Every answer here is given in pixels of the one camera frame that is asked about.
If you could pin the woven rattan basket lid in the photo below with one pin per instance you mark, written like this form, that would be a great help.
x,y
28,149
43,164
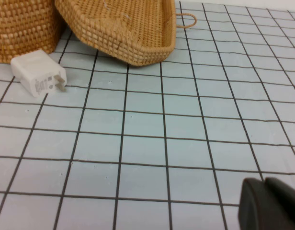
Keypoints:
x,y
128,28

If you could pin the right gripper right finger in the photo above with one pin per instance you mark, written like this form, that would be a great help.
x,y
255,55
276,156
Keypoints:
x,y
291,208

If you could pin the woven rattan basket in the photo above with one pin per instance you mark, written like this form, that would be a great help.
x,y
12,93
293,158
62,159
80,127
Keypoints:
x,y
23,28

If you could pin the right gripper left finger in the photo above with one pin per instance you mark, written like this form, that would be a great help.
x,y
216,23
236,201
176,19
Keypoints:
x,y
255,208

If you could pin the white USB wall charger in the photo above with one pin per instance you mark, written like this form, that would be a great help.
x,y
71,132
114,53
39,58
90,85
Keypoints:
x,y
37,72

